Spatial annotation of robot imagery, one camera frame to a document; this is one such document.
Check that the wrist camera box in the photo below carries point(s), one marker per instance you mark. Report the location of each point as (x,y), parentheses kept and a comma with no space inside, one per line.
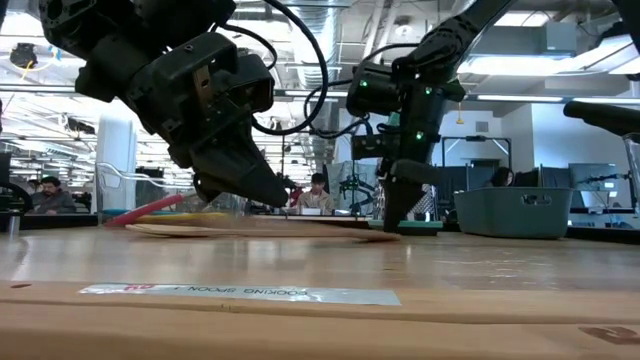
(375,146)
(257,82)

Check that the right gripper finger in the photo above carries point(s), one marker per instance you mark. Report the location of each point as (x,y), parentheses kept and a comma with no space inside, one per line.
(402,205)

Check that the white square column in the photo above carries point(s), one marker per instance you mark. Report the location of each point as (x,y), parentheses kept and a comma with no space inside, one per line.
(117,150)

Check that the grey background monitor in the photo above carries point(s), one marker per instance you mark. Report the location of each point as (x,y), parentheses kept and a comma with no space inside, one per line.
(592,175)

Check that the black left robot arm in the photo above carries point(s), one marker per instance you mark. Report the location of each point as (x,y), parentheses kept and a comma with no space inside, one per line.
(125,30)

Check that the steel box grater teal trim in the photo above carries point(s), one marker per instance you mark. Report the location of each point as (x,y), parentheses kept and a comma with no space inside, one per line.
(425,227)

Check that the red silicone spoon steel shaft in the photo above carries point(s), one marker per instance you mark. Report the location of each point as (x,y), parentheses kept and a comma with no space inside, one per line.
(145,210)

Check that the black stand frame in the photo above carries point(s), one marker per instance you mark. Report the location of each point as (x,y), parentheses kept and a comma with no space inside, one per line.
(475,138)

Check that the slotted wooden spoon white label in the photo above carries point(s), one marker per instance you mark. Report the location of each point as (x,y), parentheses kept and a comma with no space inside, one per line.
(450,300)

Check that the large clear plastic bin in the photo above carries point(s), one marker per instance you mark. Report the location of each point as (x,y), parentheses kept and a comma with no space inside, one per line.
(632,165)

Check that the teal plastic bin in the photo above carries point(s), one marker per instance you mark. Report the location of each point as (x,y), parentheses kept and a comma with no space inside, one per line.
(510,215)

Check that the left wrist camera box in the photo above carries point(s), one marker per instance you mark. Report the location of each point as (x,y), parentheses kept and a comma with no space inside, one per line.
(257,82)

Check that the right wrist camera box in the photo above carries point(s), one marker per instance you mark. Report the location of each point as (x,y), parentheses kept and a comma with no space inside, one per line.
(375,146)

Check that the long LED light bar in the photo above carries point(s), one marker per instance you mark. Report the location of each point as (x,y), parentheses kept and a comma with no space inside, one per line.
(520,98)

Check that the background robot arm teal joints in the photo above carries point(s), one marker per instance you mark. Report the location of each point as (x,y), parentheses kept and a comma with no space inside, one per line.
(355,187)

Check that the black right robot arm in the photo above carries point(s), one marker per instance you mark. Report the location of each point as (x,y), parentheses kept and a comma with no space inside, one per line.
(450,35)

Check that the person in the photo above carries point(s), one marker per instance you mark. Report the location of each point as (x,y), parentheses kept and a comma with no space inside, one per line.
(316,195)
(502,177)
(50,197)

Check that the silver spiral air duct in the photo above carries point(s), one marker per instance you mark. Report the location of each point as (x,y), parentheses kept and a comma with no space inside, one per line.
(332,50)

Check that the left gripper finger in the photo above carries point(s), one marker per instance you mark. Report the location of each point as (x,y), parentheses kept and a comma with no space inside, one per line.
(245,175)
(207,192)

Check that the small clear plastic bin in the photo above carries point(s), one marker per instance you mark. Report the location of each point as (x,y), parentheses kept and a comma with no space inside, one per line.
(107,180)

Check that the light wooden fork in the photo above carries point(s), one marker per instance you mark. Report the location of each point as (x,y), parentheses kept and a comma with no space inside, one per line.
(380,236)

